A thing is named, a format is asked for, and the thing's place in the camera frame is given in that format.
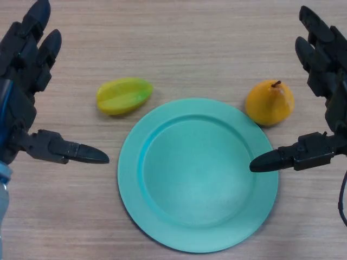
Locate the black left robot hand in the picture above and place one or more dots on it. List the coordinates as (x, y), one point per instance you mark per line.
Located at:
(19, 81)

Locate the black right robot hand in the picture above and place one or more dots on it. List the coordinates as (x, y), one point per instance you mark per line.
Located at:
(330, 67)

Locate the yellow green starfruit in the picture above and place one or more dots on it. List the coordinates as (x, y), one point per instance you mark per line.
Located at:
(123, 96)

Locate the teal green round plate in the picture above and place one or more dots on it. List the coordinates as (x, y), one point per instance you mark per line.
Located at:
(198, 176)

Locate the orange yellow pear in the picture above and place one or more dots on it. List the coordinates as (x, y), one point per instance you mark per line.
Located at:
(269, 104)

